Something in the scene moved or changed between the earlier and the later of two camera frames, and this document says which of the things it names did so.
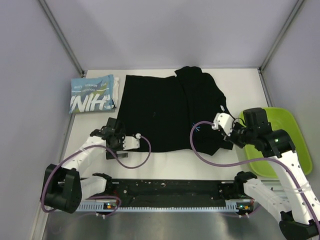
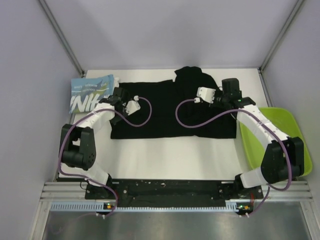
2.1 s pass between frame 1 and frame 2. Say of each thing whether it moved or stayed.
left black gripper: moved
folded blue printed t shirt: stayed
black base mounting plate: stayed
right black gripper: moved
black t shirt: moved
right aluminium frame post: stayed
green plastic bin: stayed
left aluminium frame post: stayed
